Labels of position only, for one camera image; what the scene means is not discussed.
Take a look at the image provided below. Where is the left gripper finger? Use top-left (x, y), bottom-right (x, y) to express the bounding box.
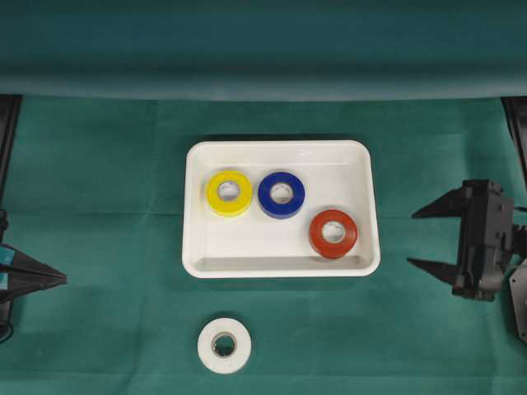
top-left (1, 244), bottom-right (67, 284)
top-left (1, 282), bottom-right (65, 304)

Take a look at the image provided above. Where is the red tape roll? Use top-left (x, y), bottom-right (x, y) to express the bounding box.
top-left (309, 209), bottom-right (358, 259)

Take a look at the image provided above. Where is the green table cloth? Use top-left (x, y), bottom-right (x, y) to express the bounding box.
top-left (1, 1), bottom-right (526, 394)

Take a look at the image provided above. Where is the blue tape roll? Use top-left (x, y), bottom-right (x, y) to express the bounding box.
top-left (258, 172), bottom-right (305, 219)

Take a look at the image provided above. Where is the black right frame post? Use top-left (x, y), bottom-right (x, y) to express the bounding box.
top-left (501, 96), bottom-right (527, 179)

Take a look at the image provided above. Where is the white plastic tray case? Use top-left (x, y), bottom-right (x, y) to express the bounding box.
top-left (182, 140), bottom-right (380, 278)

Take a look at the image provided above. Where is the black left frame post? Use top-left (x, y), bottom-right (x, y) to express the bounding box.
top-left (0, 93), bottom-right (22, 194)

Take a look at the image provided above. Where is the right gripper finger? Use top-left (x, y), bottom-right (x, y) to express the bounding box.
top-left (412, 188), bottom-right (464, 219)
top-left (407, 258), bottom-right (459, 287)

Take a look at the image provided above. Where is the yellow tape roll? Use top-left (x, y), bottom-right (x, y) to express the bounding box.
top-left (206, 170), bottom-right (253, 217)

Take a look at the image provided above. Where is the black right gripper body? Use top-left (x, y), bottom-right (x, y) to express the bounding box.
top-left (452, 179), bottom-right (526, 301)

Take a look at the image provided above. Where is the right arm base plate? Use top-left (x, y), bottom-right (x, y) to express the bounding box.
top-left (509, 260), bottom-right (527, 343)

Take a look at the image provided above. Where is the black frame post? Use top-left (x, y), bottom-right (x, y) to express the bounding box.
top-left (501, 96), bottom-right (527, 179)
top-left (0, 93), bottom-right (22, 194)

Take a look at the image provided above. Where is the white tape roll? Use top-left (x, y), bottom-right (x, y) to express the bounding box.
top-left (197, 318), bottom-right (252, 374)

